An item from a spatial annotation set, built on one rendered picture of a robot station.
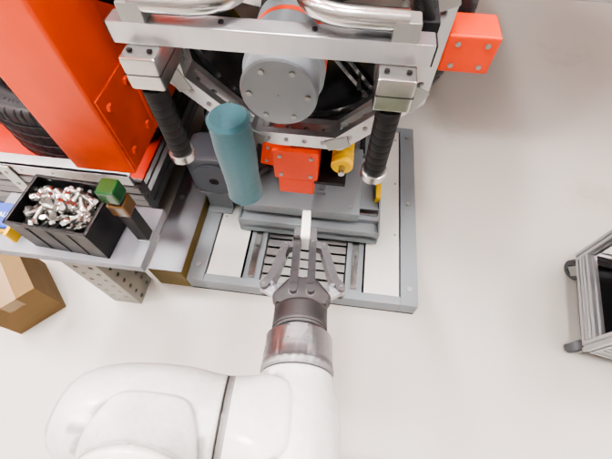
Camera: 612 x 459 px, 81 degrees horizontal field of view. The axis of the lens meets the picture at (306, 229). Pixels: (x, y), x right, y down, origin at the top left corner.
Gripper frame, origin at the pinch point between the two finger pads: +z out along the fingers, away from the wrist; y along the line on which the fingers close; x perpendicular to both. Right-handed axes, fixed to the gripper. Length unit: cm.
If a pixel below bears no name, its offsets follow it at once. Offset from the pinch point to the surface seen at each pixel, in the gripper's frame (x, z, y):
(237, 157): -1.7, 19.2, 15.3
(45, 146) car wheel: 20, 55, 88
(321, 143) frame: 2.2, 32.3, -2.2
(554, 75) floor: 30, 156, -126
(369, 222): 44, 49, -21
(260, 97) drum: -17.9, 12.2, 8.1
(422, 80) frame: -16.4, 25.2, -20.9
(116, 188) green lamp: 1.7, 11.3, 39.0
